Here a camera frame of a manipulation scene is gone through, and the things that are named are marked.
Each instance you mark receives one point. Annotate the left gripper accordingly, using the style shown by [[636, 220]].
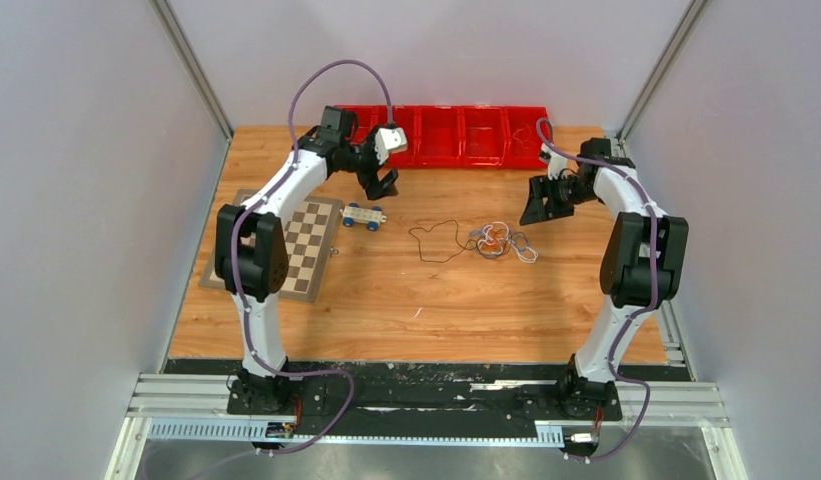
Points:
[[377, 188]]

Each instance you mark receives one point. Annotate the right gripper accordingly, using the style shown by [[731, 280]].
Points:
[[539, 188]]

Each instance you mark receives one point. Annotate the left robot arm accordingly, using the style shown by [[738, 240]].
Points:
[[250, 253]]

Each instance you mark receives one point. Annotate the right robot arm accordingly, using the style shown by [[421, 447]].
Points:
[[641, 267]]

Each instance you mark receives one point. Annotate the white toy car blue wheels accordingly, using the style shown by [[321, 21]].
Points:
[[352, 214]]

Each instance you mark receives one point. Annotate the red bin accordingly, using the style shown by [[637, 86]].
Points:
[[484, 136], [523, 144], [439, 137], [367, 117], [403, 117]]

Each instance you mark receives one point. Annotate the checkered chessboard mat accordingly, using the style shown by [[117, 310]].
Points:
[[309, 236]]

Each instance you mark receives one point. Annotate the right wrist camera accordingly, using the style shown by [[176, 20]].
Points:
[[555, 163]]

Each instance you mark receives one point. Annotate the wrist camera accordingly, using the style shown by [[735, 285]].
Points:
[[555, 163], [389, 141]]

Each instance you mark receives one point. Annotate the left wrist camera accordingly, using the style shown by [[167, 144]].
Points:
[[389, 141]]

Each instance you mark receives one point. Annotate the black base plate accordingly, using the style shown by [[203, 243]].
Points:
[[398, 375]]

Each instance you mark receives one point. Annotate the right aluminium frame post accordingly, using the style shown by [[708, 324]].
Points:
[[678, 38]]

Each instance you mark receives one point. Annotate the aluminium frame post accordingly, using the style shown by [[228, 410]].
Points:
[[186, 53], [678, 38]]

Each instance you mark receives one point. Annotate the aluminium front rail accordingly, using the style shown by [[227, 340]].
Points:
[[185, 391]]

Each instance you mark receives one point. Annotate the left aluminium frame post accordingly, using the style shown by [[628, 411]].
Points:
[[186, 53]]

